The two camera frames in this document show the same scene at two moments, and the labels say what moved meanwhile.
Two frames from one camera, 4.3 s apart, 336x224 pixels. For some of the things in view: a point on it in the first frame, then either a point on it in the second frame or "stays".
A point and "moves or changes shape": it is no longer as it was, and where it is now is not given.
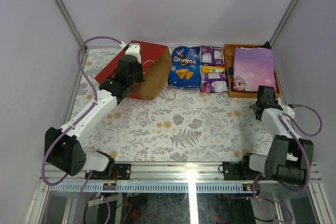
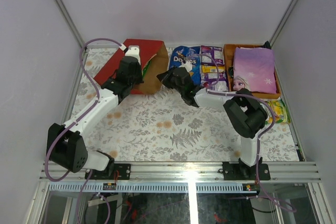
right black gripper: x=275 y=102 -> x=166 y=76
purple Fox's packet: x=211 y=82 stays
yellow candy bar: x=211 y=69 stays
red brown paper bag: x=156 y=61 moves or changes shape
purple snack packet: x=212 y=55 stays
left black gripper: x=135 y=76 stays
